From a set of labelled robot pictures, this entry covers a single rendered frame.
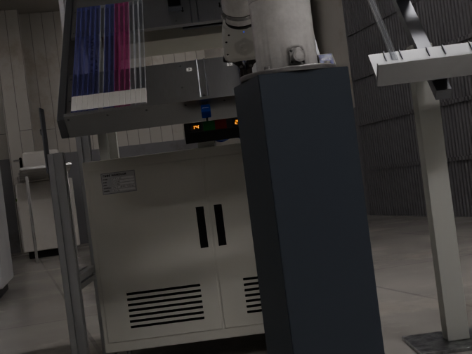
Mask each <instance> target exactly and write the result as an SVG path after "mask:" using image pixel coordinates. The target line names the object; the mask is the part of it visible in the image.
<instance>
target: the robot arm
mask: <svg viewBox="0 0 472 354"><path fill-rule="evenodd" d="M221 5H222V12H223V13H222V14H221V18H222V19H223V25H222V44H223V62H225V63H233V64H235V65H236V66H238V67H239V69H240V76H241V77H240V81H241V84H242V83H244V82H246V81H248V80H249V79H251V78H253V77H255V76H256V75H258V74H272V73H279V72H293V71H301V70H315V69H323V68H330V67H336V65H335V64H331V63H330V61H329V60H327V61H324V63H318V62H317V52H316V46H315V35H314V29H313V19H312V13H311V7H310V0H221ZM244 60H246V62H245V63H244ZM254 63H256V68H257V72H252V67H253V66H254ZM245 64H246V67H245Z"/></svg>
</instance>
